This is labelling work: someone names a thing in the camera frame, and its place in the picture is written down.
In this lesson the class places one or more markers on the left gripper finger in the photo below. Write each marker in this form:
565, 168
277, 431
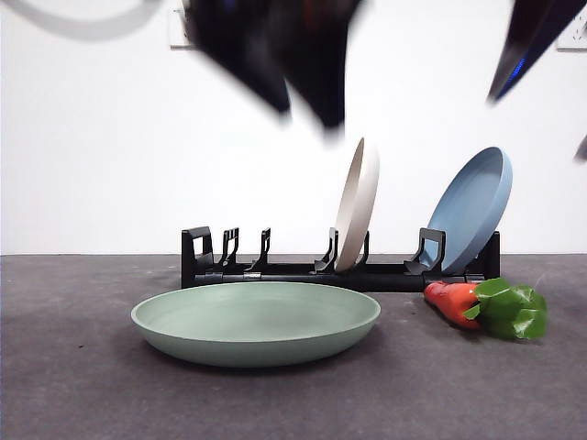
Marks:
321, 64
247, 50

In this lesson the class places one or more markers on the orange carrot with green leaves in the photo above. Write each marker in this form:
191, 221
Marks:
449, 300

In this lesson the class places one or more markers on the white wall socket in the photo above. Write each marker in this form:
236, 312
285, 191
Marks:
178, 36
575, 42

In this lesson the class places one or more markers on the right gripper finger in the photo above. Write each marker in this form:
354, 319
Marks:
534, 36
582, 151

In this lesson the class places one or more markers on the beige plate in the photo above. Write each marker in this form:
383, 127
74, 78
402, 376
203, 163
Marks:
357, 206

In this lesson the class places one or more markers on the black plate rack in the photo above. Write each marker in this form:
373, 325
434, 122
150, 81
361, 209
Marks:
390, 280

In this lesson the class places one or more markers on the blue plate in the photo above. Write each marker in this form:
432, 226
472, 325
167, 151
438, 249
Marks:
468, 211

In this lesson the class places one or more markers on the green plate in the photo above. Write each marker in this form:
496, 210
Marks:
252, 339

